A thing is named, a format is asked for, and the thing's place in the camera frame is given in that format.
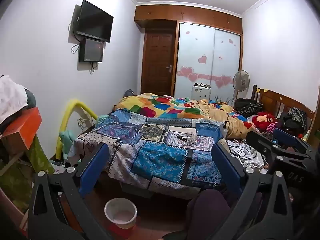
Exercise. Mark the orange cardboard box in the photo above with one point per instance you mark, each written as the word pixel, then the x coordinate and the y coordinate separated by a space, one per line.
pixel 25 127

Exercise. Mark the black wall television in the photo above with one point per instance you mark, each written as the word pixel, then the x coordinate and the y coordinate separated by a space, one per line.
pixel 95 22

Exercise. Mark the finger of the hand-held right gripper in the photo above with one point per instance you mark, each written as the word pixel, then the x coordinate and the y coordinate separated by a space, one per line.
pixel 260 141
pixel 287 135

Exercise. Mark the brown overhead cabinet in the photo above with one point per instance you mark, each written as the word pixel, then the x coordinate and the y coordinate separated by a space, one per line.
pixel 200 17

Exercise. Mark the teal cloth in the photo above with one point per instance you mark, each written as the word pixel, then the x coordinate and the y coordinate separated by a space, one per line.
pixel 66 140

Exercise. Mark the blue patchwork bedspread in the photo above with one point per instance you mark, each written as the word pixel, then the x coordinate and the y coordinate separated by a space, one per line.
pixel 160 157

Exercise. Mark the white cloth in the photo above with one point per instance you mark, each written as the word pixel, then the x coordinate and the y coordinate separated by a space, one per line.
pixel 10 97

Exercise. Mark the white plastic bin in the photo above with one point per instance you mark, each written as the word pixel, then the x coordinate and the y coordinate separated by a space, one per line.
pixel 120 217

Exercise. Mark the white round camera device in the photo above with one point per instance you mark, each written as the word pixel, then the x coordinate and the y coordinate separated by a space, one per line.
pixel 241 152

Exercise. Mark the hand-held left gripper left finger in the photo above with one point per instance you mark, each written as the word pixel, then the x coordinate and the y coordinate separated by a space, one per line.
pixel 96 165

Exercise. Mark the black striped cloth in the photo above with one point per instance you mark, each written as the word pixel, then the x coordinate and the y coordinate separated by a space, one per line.
pixel 250 111

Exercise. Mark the clear plastic wrapper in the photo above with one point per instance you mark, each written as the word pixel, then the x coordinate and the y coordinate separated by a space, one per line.
pixel 192 137

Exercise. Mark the standing electric fan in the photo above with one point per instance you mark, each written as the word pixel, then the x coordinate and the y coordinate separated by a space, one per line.
pixel 241 80

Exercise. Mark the dark patterned bag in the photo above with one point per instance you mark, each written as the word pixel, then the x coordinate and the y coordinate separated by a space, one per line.
pixel 292 118

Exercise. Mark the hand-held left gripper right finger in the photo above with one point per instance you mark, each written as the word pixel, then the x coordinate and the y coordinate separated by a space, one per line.
pixel 228 165

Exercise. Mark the red plush toy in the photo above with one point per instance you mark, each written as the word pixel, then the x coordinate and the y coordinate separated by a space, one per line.
pixel 262 120

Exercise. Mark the colourful patch blanket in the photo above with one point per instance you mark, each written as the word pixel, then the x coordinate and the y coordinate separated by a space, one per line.
pixel 160 105

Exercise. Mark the white plastic bottle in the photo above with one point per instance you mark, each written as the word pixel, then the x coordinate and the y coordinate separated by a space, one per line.
pixel 223 131

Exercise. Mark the small black wall monitor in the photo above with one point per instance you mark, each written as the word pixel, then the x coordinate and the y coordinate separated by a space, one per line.
pixel 91 51

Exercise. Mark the small black packet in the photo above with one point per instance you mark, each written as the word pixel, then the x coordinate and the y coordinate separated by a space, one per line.
pixel 180 137

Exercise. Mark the person's dark trouser leg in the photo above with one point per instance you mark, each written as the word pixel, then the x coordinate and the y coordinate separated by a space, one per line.
pixel 207 212

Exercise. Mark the brown wooden headboard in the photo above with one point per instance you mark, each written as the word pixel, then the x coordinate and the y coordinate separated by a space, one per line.
pixel 272 100

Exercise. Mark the green gift bag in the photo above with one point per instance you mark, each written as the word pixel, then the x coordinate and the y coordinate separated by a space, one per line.
pixel 40 155

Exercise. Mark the frosted sliding wardrobe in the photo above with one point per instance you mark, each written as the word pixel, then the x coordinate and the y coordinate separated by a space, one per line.
pixel 195 55

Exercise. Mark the yellow foam bed rail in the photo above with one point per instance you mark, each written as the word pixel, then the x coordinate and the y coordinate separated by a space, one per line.
pixel 75 104

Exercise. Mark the black bag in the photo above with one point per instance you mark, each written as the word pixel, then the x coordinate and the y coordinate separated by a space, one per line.
pixel 246 103

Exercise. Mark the brown wooden door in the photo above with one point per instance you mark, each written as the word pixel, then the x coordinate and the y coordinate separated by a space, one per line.
pixel 157 62

